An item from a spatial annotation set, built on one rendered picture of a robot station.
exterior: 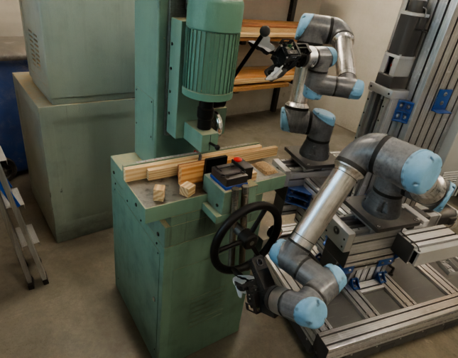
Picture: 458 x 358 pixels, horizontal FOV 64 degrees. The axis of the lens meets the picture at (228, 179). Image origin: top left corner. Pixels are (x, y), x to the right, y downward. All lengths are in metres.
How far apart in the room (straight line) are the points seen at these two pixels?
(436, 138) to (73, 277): 1.96
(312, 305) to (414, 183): 0.41
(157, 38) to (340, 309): 1.48
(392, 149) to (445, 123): 0.80
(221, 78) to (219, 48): 0.09
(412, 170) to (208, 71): 0.66
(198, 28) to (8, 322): 1.63
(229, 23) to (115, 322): 1.50
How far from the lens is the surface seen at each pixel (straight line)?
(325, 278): 1.03
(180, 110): 1.38
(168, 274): 1.42
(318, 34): 1.76
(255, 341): 2.00
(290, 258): 1.07
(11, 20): 3.45
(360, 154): 1.08
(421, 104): 1.66
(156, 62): 1.40
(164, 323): 1.62
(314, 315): 0.97
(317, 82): 1.45
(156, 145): 1.51
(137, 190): 1.28
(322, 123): 1.81
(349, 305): 2.02
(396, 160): 1.05
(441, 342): 2.44
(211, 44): 1.18
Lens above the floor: 1.58
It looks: 30 degrees down
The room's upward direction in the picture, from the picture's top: 8 degrees clockwise
